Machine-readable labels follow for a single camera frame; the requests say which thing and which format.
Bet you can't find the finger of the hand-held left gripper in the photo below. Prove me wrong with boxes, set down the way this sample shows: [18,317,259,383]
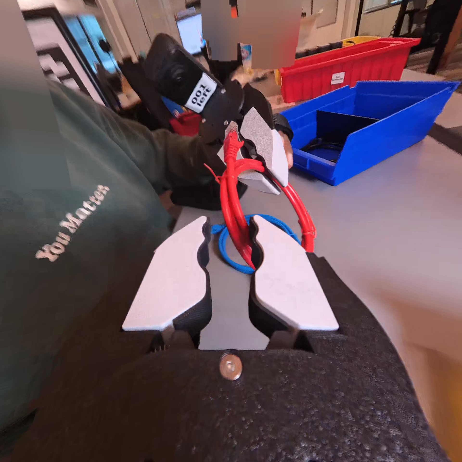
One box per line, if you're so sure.
[238,107,290,188]
[217,142,281,195]

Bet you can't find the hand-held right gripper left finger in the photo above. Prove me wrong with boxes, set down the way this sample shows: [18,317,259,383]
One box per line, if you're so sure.
[122,216,213,346]

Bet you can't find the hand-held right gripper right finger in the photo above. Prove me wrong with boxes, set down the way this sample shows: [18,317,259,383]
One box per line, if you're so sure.
[248,215,340,348]

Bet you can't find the red ethernet cable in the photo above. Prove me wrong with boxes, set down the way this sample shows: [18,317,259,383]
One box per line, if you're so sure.
[204,130,316,271]

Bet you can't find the person's left forearm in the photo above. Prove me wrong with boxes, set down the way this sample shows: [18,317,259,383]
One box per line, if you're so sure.
[144,126,226,203]

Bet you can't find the computer monitor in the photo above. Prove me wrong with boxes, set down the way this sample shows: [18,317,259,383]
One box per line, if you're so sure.
[176,14,203,55]

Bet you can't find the red box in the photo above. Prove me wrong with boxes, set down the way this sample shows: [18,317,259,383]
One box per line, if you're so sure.
[169,111,201,137]

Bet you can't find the white blue labelled canister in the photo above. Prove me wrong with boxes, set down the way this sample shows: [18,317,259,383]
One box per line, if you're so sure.
[239,43,253,74]

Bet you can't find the person's green sweatshirt torso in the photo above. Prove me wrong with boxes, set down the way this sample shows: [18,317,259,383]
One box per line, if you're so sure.
[0,79,181,444]

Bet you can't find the blue plastic bin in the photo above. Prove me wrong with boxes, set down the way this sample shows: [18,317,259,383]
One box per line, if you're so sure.
[280,80,461,186]

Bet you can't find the red plastic bin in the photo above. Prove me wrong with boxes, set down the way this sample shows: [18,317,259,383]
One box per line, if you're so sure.
[278,37,421,103]

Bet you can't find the yellow plastic bin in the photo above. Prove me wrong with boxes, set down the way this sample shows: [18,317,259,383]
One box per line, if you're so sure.
[341,35,381,47]

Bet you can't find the black cable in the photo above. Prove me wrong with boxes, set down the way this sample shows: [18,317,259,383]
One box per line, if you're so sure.
[301,139,345,163]

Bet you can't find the blue ethernet cable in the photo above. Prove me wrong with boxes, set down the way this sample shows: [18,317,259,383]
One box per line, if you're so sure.
[210,214,302,275]

